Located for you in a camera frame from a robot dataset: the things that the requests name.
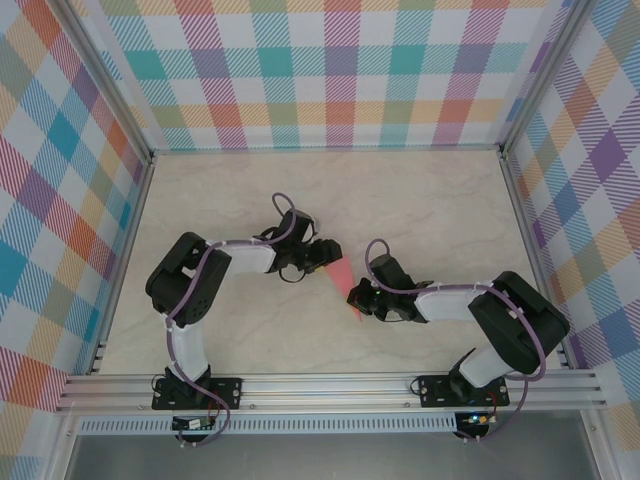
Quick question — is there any grey metal base panel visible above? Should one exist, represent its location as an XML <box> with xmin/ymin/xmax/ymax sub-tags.
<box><xmin>64</xmin><ymin>432</ymin><xmax>601</xmax><ymax>480</ymax></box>

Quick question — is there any left gripper thin black cable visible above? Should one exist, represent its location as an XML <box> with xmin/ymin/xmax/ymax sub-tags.
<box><xmin>277</xmin><ymin>262</ymin><xmax>307</xmax><ymax>284</ymax></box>

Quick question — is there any left black wrist camera box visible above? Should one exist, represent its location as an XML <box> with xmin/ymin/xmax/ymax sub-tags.
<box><xmin>279</xmin><ymin>209</ymin><xmax>316</xmax><ymax>241</ymax></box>

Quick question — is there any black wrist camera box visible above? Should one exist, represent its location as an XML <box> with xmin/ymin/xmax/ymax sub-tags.
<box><xmin>367</xmin><ymin>253</ymin><xmax>416</xmax><ymax>294</ymax></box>
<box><xmin>279</xmin><ymin>209</ymin><xmax>316</xmax><ymax>241</ymax></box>

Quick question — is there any right black wrist camera box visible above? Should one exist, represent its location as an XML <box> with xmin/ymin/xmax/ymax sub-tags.
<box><xmin>367</xmin><ymin>253</ymin><xmax>416</xmax><ymax>294</ymax></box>

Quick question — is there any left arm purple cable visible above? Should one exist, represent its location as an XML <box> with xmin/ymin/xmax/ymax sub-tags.
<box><xmin>164</xmin><ymin>192</ymin><xmax>299</xmax><ymax>449</ymax></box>

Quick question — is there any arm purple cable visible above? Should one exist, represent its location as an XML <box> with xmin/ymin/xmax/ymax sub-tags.
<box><xmin>164</xmin><ymin>192</ymin><xmax>299</xmax><ymax>449</ymax></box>
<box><xmin>363</xmin><ymin>238</ymin><xmax>549</xmax><ymax>444</ymax></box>

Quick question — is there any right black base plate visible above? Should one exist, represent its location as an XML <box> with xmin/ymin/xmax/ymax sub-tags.
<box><xmin>418</xmin><ymin>373</ymin><xmax>511</xmax><ymax>409</ymax></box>

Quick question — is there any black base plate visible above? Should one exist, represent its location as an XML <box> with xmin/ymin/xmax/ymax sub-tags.
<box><xmin>418</xmin><ymin>373</ymin><xmax>511</xmax><ymax>409</ymax></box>
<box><xmin>152</xmin><ymin>377</ymin><xmax>244</xmax><ymax>411</ymax></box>

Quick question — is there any thin aluminium floor rail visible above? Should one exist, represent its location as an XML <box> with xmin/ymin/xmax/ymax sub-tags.
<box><xmin>149</xmin><ymin>144</ymin><xmax>506</xmax><ymax>156</ymax></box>

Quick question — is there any wide aluminium base rail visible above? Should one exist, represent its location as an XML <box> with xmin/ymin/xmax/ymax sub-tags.
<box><xmin>55</xmin><ymin>369</ymin><xmax>609</xmax><ymax>414</ymax></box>

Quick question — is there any slotted grey cable duct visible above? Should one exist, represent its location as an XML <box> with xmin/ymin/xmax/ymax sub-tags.
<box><xmin>78</xmin><ymin>412</ymin><xmax>459</xmax><ymax>435</ymax></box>

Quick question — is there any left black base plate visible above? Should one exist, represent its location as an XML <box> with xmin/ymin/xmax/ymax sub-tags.
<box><xmin>152</xmin><ymin>377</ymin><xmax>244</xmax><ymax>411</ymax></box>

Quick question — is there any aluminium side floor rail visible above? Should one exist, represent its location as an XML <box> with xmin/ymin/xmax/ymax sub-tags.
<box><xmin>498</xmin><ymin>149</ymin><xmax>574</xmax><ymax>371</ymax></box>
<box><xmin>87</xmin><ymin>154</ymin><xmax>157</xmax><ymax>376</ymax></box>

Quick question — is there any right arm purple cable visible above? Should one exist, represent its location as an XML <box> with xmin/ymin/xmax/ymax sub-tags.
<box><xmin>363</xmin><ymin>238</ymin><xmax>549</xmax><ymax>444</ymax></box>

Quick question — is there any aluminium frame post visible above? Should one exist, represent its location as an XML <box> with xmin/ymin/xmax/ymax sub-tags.
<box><xmin>52</xmin><ymin>0</ymin><xmax>156</xmax><ymax>166</ymax></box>
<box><xmin>497</xmin><ymin>0</ymin><xmax>601</xmax><ymax>159</ymax></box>

